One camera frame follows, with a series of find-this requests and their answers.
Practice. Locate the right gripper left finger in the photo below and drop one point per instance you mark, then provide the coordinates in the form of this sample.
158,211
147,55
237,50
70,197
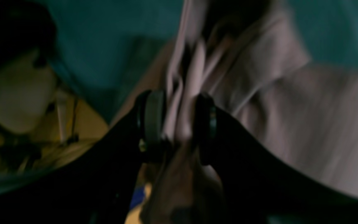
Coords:
97,187

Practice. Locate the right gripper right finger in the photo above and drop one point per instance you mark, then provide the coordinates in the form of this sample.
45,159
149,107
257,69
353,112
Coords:
259,187

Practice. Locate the pink T-shirt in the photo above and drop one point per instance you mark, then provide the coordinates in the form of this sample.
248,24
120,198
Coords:
246,55

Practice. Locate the blue table cloth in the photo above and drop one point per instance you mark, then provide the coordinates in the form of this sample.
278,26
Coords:
104,46

